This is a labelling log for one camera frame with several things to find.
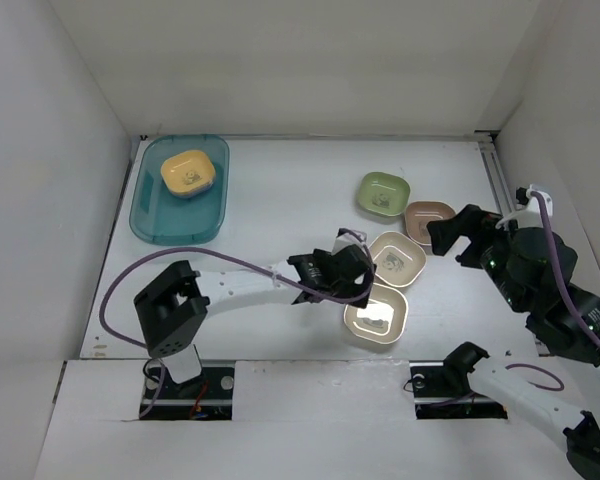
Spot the beige panda plate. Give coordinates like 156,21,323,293
369,231,427,289

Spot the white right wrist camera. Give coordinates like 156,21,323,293
496,184,553,230

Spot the yellow panda plate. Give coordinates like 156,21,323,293
160,150,216,198

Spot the cream panda plate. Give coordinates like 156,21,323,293
343,283,409,345

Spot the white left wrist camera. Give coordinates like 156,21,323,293
331,228,368,256

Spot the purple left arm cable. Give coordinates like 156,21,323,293
99,227,376,419

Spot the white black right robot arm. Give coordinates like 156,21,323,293
427,205,600,479

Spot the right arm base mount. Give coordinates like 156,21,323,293
403,342,508,420

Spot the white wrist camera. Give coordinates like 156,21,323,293
496,184,553,230
331,228,368,256

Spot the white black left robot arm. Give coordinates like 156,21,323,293
133,240,376,397

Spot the brown panda plate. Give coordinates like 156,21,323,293
404,201,456,246

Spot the green panda plate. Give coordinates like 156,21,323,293
355,171,411,217

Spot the teal transparent plastic bin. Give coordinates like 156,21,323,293
129,135,230,246

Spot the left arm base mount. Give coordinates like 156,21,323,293
139,360,235,421

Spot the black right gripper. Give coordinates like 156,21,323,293
426,201,534,311

